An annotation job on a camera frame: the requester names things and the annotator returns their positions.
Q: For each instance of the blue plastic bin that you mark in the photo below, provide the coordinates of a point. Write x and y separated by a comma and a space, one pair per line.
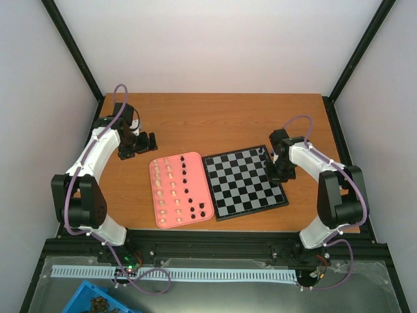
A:
92, 298

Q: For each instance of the black aluminium frame base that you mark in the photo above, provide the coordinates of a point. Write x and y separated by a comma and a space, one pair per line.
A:
245, 117

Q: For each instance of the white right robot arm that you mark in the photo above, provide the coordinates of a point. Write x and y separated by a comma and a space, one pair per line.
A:
341, 195

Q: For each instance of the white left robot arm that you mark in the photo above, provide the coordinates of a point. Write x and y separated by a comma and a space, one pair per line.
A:
79, 202

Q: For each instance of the pink plastic tray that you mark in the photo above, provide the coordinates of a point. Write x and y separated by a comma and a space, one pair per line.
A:
176, 208

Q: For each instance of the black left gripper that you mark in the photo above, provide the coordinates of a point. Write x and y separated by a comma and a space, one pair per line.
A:
144, 147

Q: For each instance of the black and white chessboard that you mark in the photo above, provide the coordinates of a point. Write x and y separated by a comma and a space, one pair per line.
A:
238, 184

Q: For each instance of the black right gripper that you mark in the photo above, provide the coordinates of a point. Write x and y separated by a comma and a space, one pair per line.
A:
273, 177

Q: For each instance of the light blue cable duct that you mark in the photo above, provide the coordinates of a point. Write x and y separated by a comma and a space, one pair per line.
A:
176, 274

